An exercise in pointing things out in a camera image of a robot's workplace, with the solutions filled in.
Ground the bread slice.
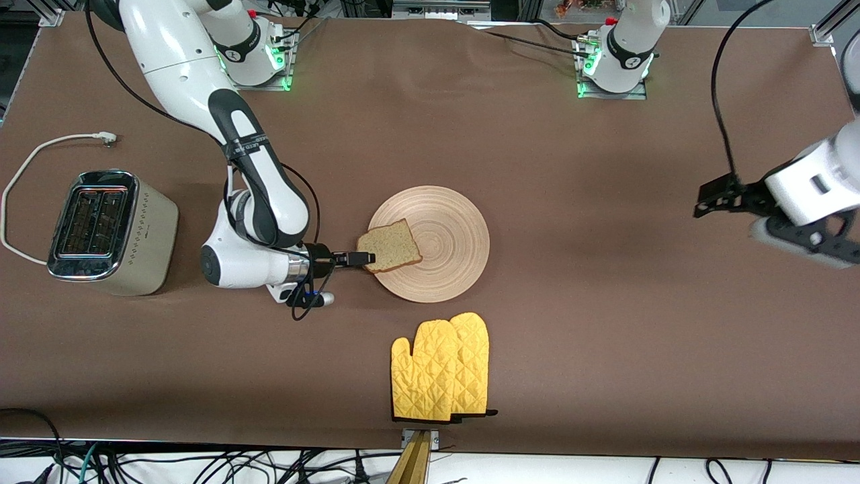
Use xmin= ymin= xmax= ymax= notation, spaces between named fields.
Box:
xmin=356 ymin=218 xmax=423 ymax=274

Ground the round wooden plate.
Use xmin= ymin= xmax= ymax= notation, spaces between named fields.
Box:
xmin=366 ymin=186 xmax=490 ymax=304

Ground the beige chrome two-slot toaster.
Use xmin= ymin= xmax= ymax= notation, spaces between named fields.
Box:
xmin=46 ymin=169 xmax=179 ymax=297

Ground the yellow quilted oven mitt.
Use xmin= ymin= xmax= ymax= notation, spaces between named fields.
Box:
xmin=449 ymin=311 xmax=499 ymax=419
xmin=390 ymin=320 xmax=464 ymax=424

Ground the golden aluminium profile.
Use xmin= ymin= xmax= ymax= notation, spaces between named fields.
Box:
xmin=385 ymin=430 xmax=432 ymax=484

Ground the brown table cover sheet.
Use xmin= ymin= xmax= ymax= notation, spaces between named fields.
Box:
xmin=0 ymin=12 xmax=860 ymax=462

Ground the black box device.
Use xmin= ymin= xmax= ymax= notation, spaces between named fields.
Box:
xmin=339 ymin=0 xmax=394 ymax=19

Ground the grey metal rack device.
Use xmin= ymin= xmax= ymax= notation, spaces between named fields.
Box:
xmin=392 ymin=0 xmax=492 ymax=22

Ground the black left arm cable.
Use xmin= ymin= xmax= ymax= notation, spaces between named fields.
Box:
xmin=710 ymin=0 xmax=773 ymax=196

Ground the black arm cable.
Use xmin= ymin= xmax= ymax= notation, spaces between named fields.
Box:
xmin=710 ymin=0 xmax=773 ymax=196
xmin=84 ymin=0 xmax=322 ymax=322

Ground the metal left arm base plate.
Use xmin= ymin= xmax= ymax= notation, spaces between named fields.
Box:
xmin=576 ymin=35 xmax=650 ymax=101

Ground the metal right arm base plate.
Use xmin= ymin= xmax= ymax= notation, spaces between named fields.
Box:
xmin=220 ymin=27 xmax=296 ymax=92

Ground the silver metal bracket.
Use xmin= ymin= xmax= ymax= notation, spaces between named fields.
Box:
xmin=400 ymin=428 xmax=441 ymax=450

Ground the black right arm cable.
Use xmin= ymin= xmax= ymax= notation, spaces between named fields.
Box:
xmin=84 ymin=0 xmax=322 ymax=322

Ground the black cable tangle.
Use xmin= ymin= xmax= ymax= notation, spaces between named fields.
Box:
xmin=101 ymin=447 xmax=404 ymax=484

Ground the black base cable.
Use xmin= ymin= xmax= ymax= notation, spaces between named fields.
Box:
xmin=480 ymin=30 xmax=595 ymax=60
xmin=267 ymin=0 xmax=330 ymax=48

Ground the white toaster power cord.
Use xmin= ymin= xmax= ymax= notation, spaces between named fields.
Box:
xmin=0 ymin=131 xmax=120 ymax=265

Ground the teal floor cable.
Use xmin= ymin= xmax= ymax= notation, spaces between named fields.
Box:
xmin=64 ymin=442 xmax=101 ymax=484

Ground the black looped floor cable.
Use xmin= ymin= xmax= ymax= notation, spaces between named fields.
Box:
xmin=0 ymin=407 xmax=65 ymax=484

